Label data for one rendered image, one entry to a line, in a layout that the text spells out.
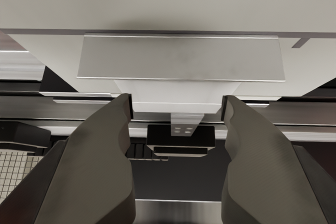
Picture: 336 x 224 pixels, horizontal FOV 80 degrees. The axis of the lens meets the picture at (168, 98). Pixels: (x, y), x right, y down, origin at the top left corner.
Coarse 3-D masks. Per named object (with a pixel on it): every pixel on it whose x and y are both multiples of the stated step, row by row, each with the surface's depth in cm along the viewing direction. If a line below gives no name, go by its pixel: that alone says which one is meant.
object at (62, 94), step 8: (48, 72) 17; (48, 80) 17; (56, 80) 17; (64, 80) 17; (40, 88) 17; (48, 88) 17; (56, 88) 17; (64, 88) 17; (72, 88) 17; (56, 96) 19; (64, 96) 19; (72, 96) 19; (80, 96) 19; (88, 96) 19; (96, 96) 18; (104, 96) 17; (248, 104) 19; (256, 104) 18; (264, 104) 18
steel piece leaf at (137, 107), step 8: (136, 104) 19; (144, 104) 19; (152, 104) 19; (160, 104) 19; (168, 104) 18; (176, 104) 18; (184, 104) 18; (192, 104) 18; (200, 104) 18; (208, 104) 18; (216, 104) 18; (184, 112) 21; (192, 112) 21; (200, 112) 21; (208, 112) 21
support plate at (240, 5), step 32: (0, 0) 7; (32, 0) 7; (64, 0) 7; (96, 0) 7; (128, 0) 7; (160, 0) 7; (192, 0) 7; (224, 0) 7; (256, 0) 7; (288, 0) 7; (320, 0) 7; (64, 64) 12; (288, 64) 11; (320, 64) 11
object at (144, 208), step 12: (144, 204) 15; (156, 204) 15; (168, 204) 15; (180, 204) 15; (192, 204) 15; (204, 204) 15; (216, 204) 15; (144, 216) 15; (156, 216) 15; (168, 216) 15; (180, 216) 15; (192, 216) 15; (204, 216) 15; (216, 216) 15
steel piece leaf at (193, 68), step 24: (96, 48) 9; (120, 48) 9; (144, 48) 9; (168, 48) 9; (192, 48) 9; (216, 48) 9; (240, 48) 9; (264, 48) 9; (96, 72) 8; (120, 72) 8; (144, 72) 8; (168, 72) 8; (192, 72) 8; (216, 72) 8; (240, 72) 8; (264, 72) 8; (144, 96) 16; (168, 96) 16; (192, 96) 16; (216, 96) 16
